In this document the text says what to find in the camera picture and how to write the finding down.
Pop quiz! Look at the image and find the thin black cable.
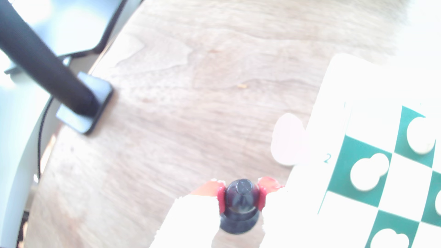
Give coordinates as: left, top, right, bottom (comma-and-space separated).
37, 97, 54, 181

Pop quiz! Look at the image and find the black chess pawn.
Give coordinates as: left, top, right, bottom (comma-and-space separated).
219, 178, 261, 235

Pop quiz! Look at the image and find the green white chess mat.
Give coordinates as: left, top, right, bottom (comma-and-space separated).
284, 53, 441, 248

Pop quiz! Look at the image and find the black camera stand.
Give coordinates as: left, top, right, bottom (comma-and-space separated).
0, 0, 114, 135

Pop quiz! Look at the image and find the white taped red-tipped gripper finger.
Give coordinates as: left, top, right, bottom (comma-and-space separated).
150, 180, 226, 248
258, 177, 331, 248

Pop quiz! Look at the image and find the white chess knight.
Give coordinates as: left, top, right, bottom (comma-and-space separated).
407, 116, 437, 155

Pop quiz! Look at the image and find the dark rimmed grey panel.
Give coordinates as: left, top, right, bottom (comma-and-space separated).
0, 0, 143, 74

